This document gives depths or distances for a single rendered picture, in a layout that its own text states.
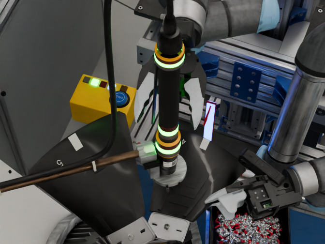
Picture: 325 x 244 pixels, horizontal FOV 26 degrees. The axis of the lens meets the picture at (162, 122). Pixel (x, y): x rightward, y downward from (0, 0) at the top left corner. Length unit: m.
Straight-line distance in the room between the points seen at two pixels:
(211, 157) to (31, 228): 0.44
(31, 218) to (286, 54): 0.95
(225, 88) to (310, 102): 0.73
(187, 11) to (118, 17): 2.22
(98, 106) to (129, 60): 1.45
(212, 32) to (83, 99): 0.59
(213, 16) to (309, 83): 0.31
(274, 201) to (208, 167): 0.18
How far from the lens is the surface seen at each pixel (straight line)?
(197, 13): 1.26
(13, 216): 1.57
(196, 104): 1.14
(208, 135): 1.84
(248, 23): 1.40
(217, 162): 1.66
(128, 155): 1.23
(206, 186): 1.61
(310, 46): 1.53
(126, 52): 3.33
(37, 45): 2.50
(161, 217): 1.57
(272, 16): 1.41
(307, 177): 1.62
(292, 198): 1.61
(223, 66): 2.21
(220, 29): 1.39
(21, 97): 2.47
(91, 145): 1.39
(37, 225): 1.60
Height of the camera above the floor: 2.62
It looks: 58 degrees down
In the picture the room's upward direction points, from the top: straight up
